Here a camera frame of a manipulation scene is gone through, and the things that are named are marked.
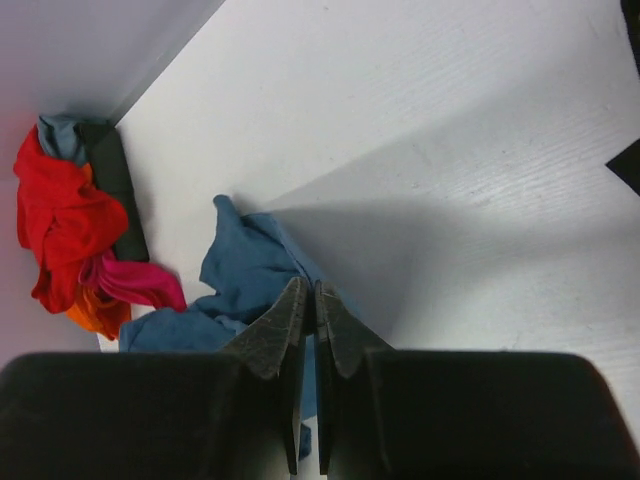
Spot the pink t shirt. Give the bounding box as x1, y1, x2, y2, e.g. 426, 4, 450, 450
79, 249, 187, 312

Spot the light blue t shirt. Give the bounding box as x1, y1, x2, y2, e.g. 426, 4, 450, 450
36, 114, 108, 167

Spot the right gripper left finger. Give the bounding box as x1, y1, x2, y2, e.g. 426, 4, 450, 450
1, 278, 307, 479

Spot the red t shirt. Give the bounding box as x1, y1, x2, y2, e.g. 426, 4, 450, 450
13, 128, 128, 314

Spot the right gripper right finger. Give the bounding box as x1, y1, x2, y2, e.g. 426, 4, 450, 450
315, 282, 639, 479

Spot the orange crumpled t shirt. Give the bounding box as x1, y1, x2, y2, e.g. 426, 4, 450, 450
54, 162, 131, 340

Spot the folded black t shirt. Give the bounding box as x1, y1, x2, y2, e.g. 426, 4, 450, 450
606, 0, 640, 195

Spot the teal blue t shirt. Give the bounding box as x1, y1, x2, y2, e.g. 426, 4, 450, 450
118, 194, 361, 461

